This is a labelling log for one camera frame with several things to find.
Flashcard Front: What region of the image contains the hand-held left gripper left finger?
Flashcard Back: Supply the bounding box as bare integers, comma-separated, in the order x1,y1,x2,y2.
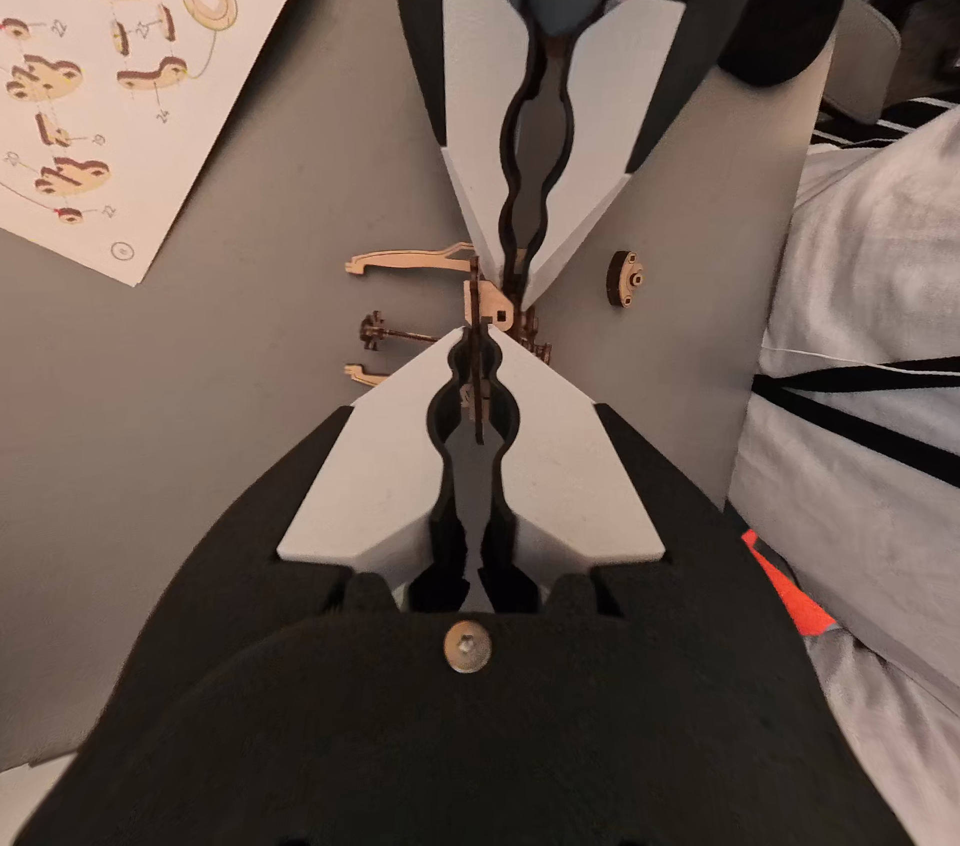
276,327,460,607

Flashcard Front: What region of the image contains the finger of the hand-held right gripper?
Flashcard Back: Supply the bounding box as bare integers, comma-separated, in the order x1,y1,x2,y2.
522,0,687,307
441,0,539,277

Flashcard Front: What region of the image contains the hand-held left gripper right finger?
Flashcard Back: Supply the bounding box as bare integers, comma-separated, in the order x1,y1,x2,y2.
491,329,666,588

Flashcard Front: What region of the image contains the dark wooden model part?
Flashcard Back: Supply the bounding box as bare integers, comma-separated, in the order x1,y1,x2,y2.
468,254,489,446

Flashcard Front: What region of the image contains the wooden crossbow model assembly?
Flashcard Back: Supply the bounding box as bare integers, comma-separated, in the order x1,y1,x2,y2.
343,242,556,412

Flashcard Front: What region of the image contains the round wooden disc part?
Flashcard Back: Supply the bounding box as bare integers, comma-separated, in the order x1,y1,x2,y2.
606,250,645,307

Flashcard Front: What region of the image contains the illustrated instruction booklet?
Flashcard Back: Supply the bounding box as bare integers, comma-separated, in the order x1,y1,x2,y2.
0,0,361,288

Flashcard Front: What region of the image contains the white cardboard box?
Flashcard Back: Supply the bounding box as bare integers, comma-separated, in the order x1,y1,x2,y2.
0,745,82,846

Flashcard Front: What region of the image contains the thin white cord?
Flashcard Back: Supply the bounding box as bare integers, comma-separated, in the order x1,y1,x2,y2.
761,342,960,369

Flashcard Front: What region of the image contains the black lanyard strap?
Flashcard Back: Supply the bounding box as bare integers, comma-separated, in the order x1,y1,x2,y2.
750,357,960,489

